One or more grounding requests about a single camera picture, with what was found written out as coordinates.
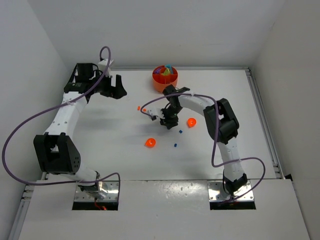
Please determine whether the green lego brick upside-down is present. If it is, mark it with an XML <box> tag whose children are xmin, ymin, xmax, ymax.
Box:
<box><xmin>161</xmin><ymin>68</ymin><xmax>171</xmax><ymax>76</ymax></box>

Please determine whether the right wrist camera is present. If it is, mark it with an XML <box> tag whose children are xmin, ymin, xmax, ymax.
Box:
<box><xmin>147</xmin><ymin>107</ymin><xmax>164</xmax><ymax>121</ymax></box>

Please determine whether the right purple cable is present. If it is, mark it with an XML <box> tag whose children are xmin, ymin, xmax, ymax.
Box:
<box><xmin>140</xmin><ymin>93</ymin><xmax>266</xmax><ymax>205</ymax></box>

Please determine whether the orange round cone piece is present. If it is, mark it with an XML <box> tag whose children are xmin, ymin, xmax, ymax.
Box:
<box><xmin>187</xmin><ymin>117</ymin><xmax>197</xmax><ymax>128</ymax></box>

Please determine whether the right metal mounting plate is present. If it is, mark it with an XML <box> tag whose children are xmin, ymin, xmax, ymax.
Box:
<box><xmin>207</xmin><ymin>180</ymin><xmax>255</xmax><ymax>203</ymax></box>

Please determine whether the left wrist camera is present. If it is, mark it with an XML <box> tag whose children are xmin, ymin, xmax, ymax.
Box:
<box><xmin>97</xmin><ymin>59</ymin><xmax>114</xmax><ymax>77</ymax></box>

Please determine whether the metal mounting plate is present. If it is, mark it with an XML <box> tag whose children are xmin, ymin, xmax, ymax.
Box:
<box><xmin>207</xmin><ymin>180</ymin><xmax>255</xmax><ymax>203</ymax></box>
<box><xmin>74</xmin><ymin>181</ymin><xmax>120</xmax><ymax>203</ymax></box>

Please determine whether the long teal lego brick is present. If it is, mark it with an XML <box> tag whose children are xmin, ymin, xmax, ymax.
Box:
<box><xmin>164</xmin><ymin>64</ymin><xmax>172</xmax><ymax>71</ymax></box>

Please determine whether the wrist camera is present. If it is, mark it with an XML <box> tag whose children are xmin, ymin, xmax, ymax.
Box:
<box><xmin>147</xmin><ymin>107</ymin><xmax>164</xmax><ymax>121</ymax></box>
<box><xmin>97</xmin><ymin>59</ymin><xmax>114</xmax><ymax>77</ymax></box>

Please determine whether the orange heart-shaped piece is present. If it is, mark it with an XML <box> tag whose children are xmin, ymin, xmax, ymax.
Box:
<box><xmin>144</xmin><ymin>138</ymin><xmax>157</xmax><ymax>148</ymax></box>

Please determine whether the orange divided round container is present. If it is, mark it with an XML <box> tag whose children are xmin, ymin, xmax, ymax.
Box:
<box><xmin>152</xmin><ymin>65</ymin><xmax>178</xmax><ymax>93</ymax></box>

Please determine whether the purple cable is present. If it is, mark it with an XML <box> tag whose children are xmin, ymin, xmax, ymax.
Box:
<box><xmin>140</xmin><ymin>93</ymin><xmax>266</xmax><ymax>205</ymax></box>
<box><xmin>1</xmin><ymin>46</ymin><xmax>121</xmax><ymax>186</ymax></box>

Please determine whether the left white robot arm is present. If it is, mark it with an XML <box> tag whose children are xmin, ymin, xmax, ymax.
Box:
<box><xmin>33</xmin><ymin>59</ymin><xmax>127</xmax><ymax>187</ymax></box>

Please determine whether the purple rounded lego piece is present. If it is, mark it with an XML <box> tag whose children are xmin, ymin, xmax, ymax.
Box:
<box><xmin>153</xmin><ymin>67</ymin><xmax>162</xmax><ymax>75</ymax></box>

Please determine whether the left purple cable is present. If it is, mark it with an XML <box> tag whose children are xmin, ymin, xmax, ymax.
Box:
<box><xmin>1</xmin><ymin>46</ymin><xmax>121</xmax><ymax>186</ymax></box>

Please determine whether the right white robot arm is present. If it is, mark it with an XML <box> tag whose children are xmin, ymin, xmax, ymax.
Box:
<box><xmin>160</xmin><ymin>85</ymin><xmax>248</xmax><ymax>196</ymax></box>

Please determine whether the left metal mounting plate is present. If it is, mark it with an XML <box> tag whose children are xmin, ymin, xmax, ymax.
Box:
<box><xmin>74</xmin><ymin>181</ymin><xmax>120</xmax><ymax>203</ymax></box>

